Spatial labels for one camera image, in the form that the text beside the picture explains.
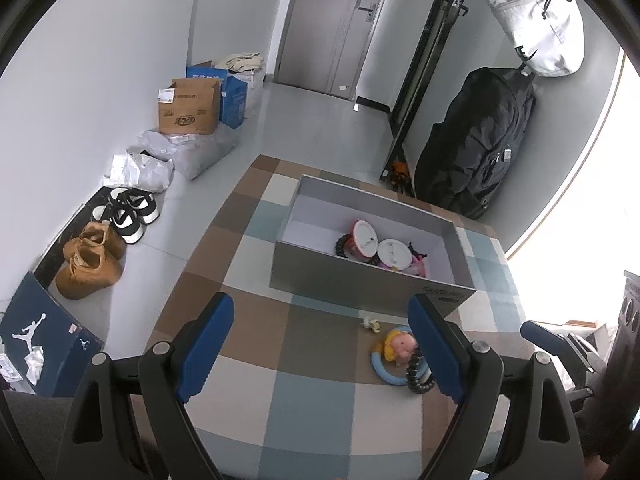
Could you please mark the brown cardboard box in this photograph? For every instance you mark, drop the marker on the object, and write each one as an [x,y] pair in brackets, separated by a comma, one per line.
[192,112]

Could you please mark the dark blue shoe box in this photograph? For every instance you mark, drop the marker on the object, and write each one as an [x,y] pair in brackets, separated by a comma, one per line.
[35,320]

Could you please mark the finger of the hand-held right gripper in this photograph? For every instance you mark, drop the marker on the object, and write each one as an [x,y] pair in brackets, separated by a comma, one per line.
[542,337]

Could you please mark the orange black tool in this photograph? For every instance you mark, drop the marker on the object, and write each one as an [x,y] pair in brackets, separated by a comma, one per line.
[399,172]

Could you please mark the large grey parcel bag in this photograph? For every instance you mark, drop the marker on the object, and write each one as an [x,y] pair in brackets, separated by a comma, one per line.
[205,152]

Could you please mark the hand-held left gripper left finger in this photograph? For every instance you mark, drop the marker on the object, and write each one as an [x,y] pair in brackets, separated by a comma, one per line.
[210,340]

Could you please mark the checkered floor mat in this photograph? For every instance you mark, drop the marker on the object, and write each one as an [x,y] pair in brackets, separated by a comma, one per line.
[310,325]

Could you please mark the grey trouser leg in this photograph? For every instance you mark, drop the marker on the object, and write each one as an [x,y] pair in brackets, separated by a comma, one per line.
[35,435]

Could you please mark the small yellow-white toy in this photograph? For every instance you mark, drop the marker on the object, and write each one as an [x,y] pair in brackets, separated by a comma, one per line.
[371,324]

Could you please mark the small silver parcel bag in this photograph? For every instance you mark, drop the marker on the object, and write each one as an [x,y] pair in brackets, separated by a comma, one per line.
[150,172]

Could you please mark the blue carton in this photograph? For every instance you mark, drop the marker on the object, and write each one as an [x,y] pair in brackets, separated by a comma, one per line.
[235,102]

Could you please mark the black white sneaker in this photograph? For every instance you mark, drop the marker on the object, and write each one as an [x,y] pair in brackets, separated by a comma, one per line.
[137,205]
[122,222]

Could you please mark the black shoe mat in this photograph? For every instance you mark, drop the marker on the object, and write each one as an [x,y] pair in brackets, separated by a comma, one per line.
[80,215]

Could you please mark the grey cardboard box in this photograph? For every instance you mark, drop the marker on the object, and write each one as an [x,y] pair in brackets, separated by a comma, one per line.
[325,272]

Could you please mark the black open door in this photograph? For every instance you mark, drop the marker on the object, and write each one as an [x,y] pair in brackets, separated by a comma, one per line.
[430,50]

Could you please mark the grey entrance door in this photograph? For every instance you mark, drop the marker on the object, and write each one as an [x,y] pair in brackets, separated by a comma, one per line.
[325,25]

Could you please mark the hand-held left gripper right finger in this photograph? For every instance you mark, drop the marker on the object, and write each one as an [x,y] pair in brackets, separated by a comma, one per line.
[435,345]

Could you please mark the red white round charm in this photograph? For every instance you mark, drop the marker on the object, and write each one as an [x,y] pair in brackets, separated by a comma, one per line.
[362,237]

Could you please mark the beige canvas bag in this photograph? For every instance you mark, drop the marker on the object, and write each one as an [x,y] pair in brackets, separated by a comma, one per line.
[242,61]

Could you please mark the black bow hair clip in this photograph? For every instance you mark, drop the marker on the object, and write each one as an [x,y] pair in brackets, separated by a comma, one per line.
[414,249]

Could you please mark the crumpled clear plastic wrappers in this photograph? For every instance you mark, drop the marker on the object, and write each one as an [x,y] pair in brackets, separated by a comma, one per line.
[32,365]

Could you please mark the black backpack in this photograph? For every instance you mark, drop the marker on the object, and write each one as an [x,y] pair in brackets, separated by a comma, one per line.
[475,145]

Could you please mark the white round pink-rimmed case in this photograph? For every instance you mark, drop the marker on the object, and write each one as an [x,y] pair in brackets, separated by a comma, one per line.
[394,252]

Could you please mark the tan boot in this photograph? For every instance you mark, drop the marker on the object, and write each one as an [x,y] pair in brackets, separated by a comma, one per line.
[97,240]
[90,272]

